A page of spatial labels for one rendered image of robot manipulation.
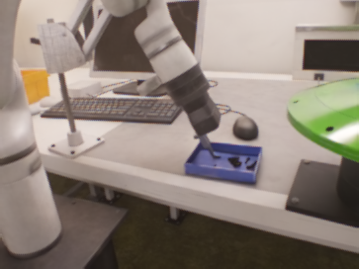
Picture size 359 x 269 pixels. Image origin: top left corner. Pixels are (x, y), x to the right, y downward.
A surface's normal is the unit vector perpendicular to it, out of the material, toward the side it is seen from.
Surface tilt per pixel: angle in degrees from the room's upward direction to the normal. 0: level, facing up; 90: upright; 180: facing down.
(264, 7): 90
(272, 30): 90
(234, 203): 90
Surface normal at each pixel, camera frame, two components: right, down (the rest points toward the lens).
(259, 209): -0.44, 0.36
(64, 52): 0.02, 0.37
